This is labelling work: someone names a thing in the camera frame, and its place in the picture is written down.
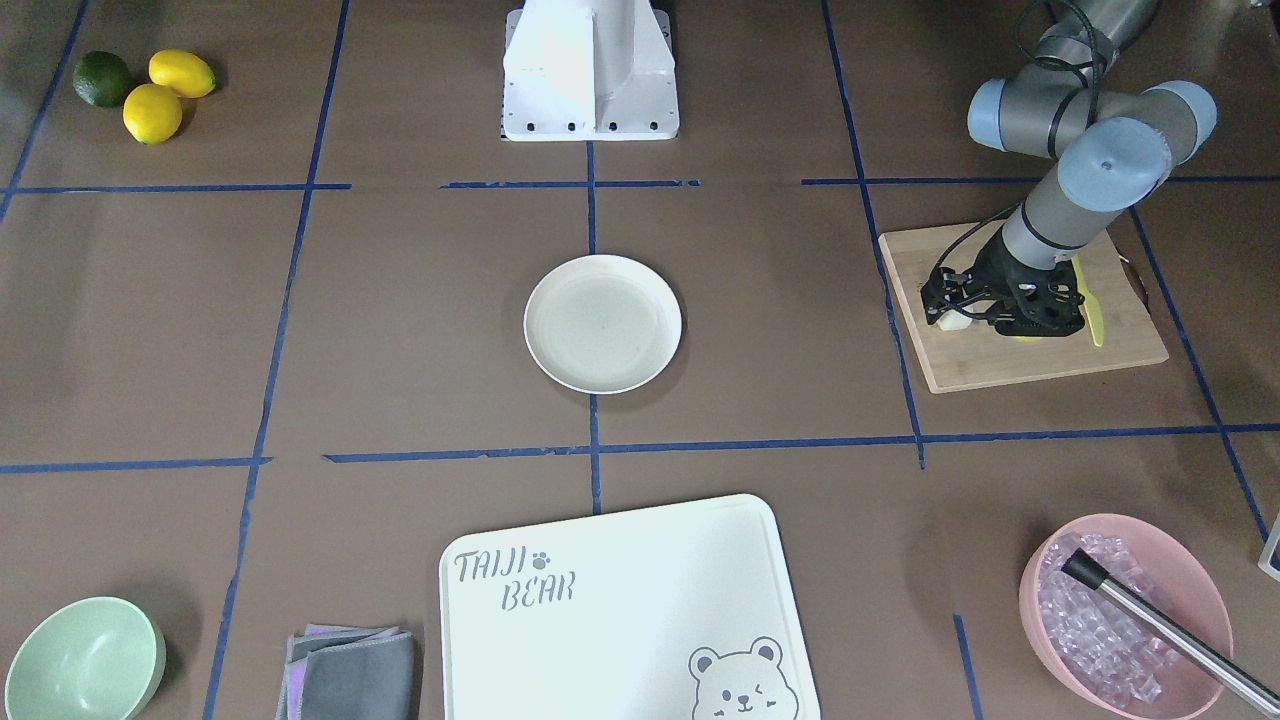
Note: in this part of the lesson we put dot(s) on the yellow lemon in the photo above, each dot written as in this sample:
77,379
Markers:
152,114
184,73

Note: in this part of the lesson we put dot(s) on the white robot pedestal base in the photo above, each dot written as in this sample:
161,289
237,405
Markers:
579,71

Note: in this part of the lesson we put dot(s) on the yellow plastic knife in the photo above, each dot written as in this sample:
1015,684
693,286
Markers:
1091,307

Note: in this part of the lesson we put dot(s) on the white object edge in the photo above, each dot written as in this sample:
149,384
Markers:
1268,561

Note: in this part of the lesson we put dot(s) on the grey folded cloth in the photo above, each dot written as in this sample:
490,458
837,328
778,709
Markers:
360,680

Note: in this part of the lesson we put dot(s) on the yellow lemon upper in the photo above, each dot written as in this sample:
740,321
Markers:
184,73

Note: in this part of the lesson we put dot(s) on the pink bowl with ice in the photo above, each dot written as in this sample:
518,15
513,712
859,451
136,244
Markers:
1075,597

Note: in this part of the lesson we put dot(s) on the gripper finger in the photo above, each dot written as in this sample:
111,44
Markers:
943,291

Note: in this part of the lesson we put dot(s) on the metal black-tipped tongs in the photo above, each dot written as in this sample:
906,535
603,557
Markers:
1170,630

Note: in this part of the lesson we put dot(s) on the white bear tray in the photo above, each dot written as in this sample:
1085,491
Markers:
679,611

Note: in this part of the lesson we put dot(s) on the green bowl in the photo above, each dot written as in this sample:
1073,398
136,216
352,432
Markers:
98,658

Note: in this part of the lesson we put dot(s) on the purple folded cloth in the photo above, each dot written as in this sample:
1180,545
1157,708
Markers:
297,649

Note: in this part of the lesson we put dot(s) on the yellow lemon lower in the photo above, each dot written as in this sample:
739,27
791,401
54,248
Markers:
152,114

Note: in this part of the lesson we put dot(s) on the bamboo cutting board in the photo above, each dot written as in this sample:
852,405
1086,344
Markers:
979,357

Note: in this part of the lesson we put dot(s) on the cream round plate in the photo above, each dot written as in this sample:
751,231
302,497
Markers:
602,324

